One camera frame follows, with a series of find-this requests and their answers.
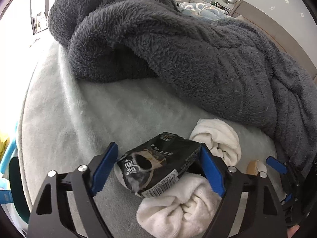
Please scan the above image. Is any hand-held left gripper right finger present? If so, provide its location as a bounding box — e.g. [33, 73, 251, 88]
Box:
[200, 143, 288, 238]

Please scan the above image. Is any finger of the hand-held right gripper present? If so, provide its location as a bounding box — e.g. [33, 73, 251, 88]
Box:
[281, 193, 294, 205]
[266, 155, 302, 184]

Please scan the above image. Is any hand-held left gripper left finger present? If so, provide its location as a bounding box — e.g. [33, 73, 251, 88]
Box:
[28, 141, 119, 238]

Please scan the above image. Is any black coffee packet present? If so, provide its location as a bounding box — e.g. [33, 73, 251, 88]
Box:
[116, 132, 202, 198]

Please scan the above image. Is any dark teal trash bin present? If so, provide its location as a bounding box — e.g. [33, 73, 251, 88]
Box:
[9, 156, 31, 219]

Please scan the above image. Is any brown tape roll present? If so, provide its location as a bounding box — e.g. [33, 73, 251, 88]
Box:
[247, 160, 267, 174]

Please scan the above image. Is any small white rolled sock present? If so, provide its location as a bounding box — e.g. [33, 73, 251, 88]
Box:
[189, 118, 242, 170]

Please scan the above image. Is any white rolled towel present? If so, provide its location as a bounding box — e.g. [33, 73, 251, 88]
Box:
[136, 172, 223, 238]

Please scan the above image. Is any bed with grey cover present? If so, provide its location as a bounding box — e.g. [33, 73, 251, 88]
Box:
[16, 42, 285, 238]

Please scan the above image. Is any blue plush toy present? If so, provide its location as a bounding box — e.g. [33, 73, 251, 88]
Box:
[0, 141, 18, 166]

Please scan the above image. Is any blue packet on floor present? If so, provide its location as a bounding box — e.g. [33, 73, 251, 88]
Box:
[0, 178, 13, 205]

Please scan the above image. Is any yellow plastic bag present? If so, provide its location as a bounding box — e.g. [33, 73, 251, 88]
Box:
[0, 131, 10, 152]

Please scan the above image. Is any dark grey fleece blanket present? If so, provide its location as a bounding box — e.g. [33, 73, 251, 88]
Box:
[47, 0, 317, 159]

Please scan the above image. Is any beige upholstered headboard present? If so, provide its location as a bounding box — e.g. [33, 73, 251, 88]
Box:
[234, 0, 317, 80]

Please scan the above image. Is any sliding glass door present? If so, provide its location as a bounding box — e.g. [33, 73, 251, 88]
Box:
[30, 0, 50, 35]

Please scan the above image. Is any blue patterned duvet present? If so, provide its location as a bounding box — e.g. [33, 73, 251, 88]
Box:
[178, 2, 229, 20]

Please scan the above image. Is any white dresser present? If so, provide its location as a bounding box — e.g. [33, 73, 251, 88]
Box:
[190, 0, 228, 8]

